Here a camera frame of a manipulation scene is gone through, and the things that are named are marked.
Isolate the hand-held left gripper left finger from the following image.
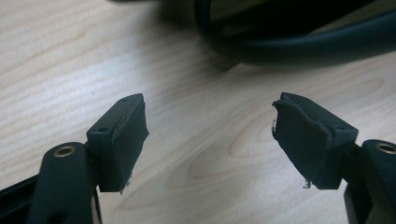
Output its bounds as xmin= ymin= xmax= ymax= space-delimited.
xmin=86 ymin=92 xmax=150 ymax=193

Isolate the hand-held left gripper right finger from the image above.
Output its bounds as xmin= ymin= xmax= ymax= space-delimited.
xmin=271 ymin=91 xmax=360 ymax=190

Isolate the black slipper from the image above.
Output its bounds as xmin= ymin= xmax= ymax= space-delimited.
xmin=194 ymin=0 xmax=396 ymax=68

